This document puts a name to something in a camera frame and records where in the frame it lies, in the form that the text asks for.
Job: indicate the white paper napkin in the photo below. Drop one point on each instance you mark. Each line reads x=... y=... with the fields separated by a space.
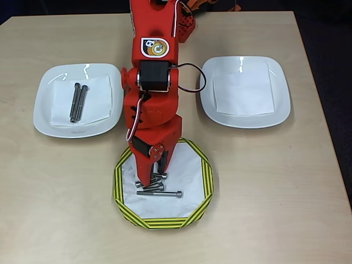
x=244 y=90
x=96 y=104

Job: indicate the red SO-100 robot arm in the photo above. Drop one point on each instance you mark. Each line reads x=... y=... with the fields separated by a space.
x=154 y=27

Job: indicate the white square ceramic plate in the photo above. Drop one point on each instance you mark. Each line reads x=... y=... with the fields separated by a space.
x=44 y=115
x=206 y=104

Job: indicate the orange printed table clamp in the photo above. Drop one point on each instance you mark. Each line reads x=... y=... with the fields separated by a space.
x=203 y=3

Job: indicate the yellow green striped plate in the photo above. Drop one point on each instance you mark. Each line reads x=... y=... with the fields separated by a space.
x=116 y=181

